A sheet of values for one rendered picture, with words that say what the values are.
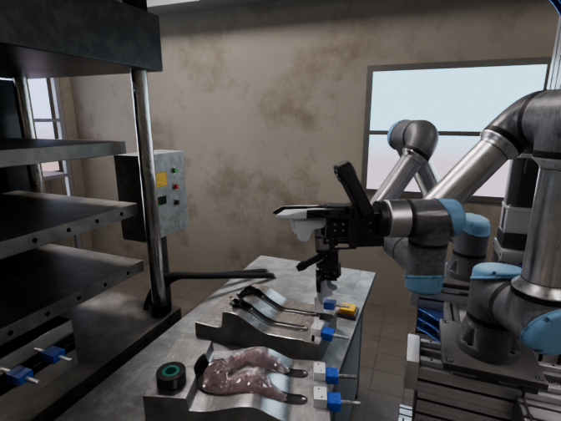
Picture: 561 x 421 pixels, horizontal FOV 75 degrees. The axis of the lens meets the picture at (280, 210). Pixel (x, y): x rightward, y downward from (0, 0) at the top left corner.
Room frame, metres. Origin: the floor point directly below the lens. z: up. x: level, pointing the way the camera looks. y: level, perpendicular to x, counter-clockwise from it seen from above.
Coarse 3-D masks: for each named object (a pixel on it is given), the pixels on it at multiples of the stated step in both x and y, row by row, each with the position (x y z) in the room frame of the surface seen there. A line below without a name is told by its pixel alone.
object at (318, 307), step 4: (316, 296) 1.31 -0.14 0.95; (316, 300) 1.28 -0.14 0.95; (324, 300) 1.28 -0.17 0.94; (328, 300) 1.29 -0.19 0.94; (332, 300) 1.29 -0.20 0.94; (316, 304) 1.28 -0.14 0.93; (320, 304) 1.27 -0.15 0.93; (324, 304) 1.27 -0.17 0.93; (328, 304) 1.26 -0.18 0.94; (332, 304) 1.26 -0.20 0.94; (336, 304) 1.27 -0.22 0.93; (340, 304) 1.26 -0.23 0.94; (344, 304) 1.26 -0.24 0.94; (316, 308) 1.27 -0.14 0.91; (320, 308) 1.27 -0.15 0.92; (324, 308) 1.27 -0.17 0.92; (328, 308) 1.26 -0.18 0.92; (332, 308) 1.25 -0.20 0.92
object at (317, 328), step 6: (312, 324) 1.16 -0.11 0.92; (318, 324) 1.16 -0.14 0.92; (312, 330) 1.13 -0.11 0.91; (318, 330) 1.13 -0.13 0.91; (324, 330) 1.14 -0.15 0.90; (330, 330) 1.14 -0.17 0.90; (318, 336) 1.13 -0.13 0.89; (324, 336) 1.12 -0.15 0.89; (330, 336) 1.11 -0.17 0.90; (336, 336) 1.12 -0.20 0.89; (342, 336) 1.12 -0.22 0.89
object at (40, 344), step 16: (64, 320) 1.11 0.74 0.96; (32, 336) 1.02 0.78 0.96; (48, 336) 1.04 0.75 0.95; (64, 336) 1.09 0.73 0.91; (0, 352) 0.94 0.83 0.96; (16, 352) 0.95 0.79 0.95; (32, 352) 0.99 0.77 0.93; (48, 352) 1.03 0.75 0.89; (0, 368) 0.90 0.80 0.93; (16, 368) 0.94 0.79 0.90; (32, 368) 0.98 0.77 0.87; (48, 368) 1.02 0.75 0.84; (64, 368) 1.07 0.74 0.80; (0, 384) 0.89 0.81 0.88; (32, 384) 0.97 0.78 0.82; (0, 400) 0.89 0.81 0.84; (16, 400) 0.92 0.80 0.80; (0, 416) 0.88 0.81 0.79
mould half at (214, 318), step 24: (264, 288) 1.41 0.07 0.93; (216, 312) 1.34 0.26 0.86; (240, 312) 1.21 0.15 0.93; (264, 312) 1.26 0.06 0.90; (336, 312) 1.32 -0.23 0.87; (216, 336) 1.23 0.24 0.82; (240, 336) 1.19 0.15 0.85; (264, 336) 1.16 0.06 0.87; (288, 336) 1.13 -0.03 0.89; (312, 360) 1.09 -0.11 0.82
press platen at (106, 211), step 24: (24, 192) 1.68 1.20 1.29; (0, 216) 1.24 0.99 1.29; (24, 216) 1.24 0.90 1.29; (48, 216) 1.24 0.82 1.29; (72, 216) 1.24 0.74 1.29; (96, 216) 1.27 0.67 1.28; (120, 216) 1.37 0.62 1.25; (0, 240) 0.99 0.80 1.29; (24, 240) 1.03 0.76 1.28; (48, 240) 1.10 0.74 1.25
